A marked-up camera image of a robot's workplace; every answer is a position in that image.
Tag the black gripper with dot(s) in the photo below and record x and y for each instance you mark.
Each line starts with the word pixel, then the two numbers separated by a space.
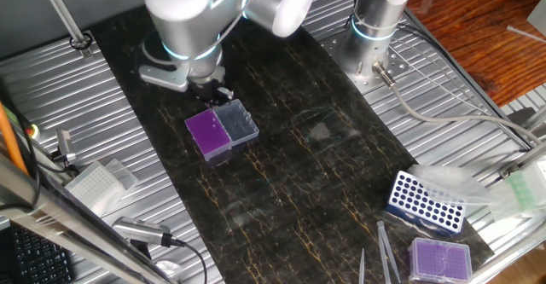
pixel 205 87

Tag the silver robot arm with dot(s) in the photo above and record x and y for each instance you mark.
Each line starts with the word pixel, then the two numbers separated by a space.
pixel 179 24

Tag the open purple pipette tip box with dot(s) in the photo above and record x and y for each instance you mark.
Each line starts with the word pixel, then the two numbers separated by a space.
pixel 209 132

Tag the white pipette tip box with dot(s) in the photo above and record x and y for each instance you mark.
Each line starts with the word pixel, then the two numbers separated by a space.
pixel 96 186

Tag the medium clear pipette tip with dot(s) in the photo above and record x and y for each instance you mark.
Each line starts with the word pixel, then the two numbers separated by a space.
pixel 361 267

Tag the blue pipette tip rack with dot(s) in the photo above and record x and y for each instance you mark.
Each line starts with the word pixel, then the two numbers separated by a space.
pixel 422 203

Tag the closed purple pipette tip box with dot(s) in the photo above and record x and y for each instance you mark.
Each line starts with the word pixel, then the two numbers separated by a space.
pixel 440 260

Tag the green pipette tip box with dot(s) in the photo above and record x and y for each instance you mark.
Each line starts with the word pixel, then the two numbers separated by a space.
pixel 526 186

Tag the black marble pattern mat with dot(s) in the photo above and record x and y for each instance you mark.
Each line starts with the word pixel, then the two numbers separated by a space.
pixel 298 216

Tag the white crumpled tissue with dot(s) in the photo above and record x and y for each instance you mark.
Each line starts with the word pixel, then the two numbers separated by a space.
pixel 168 269

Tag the metal stand pole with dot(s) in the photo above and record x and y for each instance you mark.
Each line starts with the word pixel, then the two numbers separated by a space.
pixel 59 7

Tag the red yellow emergency button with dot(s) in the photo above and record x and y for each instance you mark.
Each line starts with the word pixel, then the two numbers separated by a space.
pixel 34 131

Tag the orange tube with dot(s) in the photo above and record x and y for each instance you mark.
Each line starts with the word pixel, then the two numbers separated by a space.
pixel 10 143

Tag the black keyboard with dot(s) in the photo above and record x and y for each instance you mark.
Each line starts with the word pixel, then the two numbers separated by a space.
pixel 38 258

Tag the clear plastic bag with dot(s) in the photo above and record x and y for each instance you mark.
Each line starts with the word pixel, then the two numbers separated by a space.
pixel 460 186

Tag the aluminium profile piece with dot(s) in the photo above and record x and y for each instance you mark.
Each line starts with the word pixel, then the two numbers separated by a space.
pixel 512 169

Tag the black block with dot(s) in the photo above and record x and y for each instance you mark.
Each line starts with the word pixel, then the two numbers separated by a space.
pixel 521 115

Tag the thin white stick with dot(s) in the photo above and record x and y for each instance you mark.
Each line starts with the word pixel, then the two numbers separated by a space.
pixel 526 33

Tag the grey box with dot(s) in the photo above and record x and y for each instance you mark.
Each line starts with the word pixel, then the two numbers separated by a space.
pixel 538 19

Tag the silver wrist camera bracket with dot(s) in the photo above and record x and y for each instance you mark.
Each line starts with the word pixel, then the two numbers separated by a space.
pixel 164 78

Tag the silver ribbed camera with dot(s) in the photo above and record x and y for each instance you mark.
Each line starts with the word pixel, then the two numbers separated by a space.
pixel 141 230

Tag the small silver camera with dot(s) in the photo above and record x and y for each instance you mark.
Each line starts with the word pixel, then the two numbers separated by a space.
pixel 64 143

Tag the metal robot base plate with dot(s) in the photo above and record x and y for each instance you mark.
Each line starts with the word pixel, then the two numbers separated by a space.
pixel 399 64

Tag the aluminium frame bar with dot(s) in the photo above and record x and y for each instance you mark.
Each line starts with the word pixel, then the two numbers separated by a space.
pixel 51 216

